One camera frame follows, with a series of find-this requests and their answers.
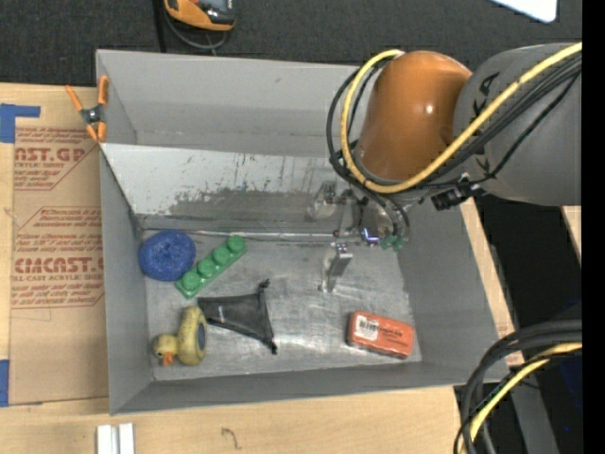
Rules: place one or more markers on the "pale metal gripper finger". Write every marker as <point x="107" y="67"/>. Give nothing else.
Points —
<point x="336" y="267"/>
<point x="323" y="203"/>

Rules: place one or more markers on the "grey metal bin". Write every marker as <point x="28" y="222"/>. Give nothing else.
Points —
<point x="302" y="301"/>

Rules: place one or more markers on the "orange block with white label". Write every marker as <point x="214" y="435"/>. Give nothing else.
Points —
<point x="382" y="335"/>

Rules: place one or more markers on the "black mesh pouch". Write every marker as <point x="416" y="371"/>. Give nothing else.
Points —
<point x="241" y="314"/>

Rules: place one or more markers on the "green block with four knobs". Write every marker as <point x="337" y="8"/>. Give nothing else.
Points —
<point x="208" y="268"/>

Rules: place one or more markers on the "yellow rubber duck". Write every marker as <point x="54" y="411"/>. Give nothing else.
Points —
<point x="189" y="337"/>

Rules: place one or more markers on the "blue round sponge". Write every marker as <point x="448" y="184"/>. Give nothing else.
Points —
<point x="166" y="255"/>

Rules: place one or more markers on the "brown cardboard board, red print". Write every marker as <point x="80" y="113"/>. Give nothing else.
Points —
<point x="52" y="253"/>

